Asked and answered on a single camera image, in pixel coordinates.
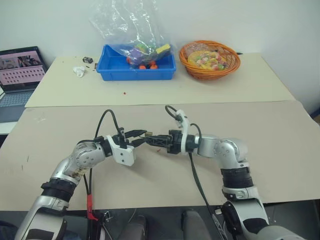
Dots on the small black box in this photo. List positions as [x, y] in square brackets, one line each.
[87, 59]

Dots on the open grey laptop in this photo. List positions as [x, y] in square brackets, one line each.
[20, 67]

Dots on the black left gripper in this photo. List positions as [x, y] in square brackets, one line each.
[127, 138]

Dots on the crumpled white tissue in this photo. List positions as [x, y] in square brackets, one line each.
[79, 71]

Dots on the orange woven basket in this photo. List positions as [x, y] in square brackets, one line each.
[212, 73]

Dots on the orange toy piece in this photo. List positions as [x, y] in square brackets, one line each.
[142, 67]
[153, 66]

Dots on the yellow bag of candies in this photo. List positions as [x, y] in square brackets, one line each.
[207, 60]

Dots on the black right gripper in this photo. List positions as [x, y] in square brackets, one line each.
[176, 143]

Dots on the yellow toy block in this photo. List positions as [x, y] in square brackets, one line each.
[163, 48]

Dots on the blue plastic bin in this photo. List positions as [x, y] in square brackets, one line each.
[110, 68]

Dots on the grey side desk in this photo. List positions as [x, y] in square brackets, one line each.
[10, 120]

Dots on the purple toy vegetable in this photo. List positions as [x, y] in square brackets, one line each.
[138, 54]

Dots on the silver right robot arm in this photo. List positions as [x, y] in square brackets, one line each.
[230, 150]

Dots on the green toy vegetable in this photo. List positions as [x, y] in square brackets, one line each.
[141, 46]

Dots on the small metal clip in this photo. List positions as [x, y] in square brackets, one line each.
[107, 215]

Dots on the clear plastic bag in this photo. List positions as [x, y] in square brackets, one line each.
[125, 22]

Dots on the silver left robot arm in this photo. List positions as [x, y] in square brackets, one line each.
[82, 156]

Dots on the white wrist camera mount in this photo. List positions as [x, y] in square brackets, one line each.
[123, 155]
[185, 125]

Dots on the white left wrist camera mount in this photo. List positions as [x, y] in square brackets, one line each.
[123, 155]

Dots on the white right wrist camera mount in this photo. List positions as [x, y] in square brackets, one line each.
[185, 125]

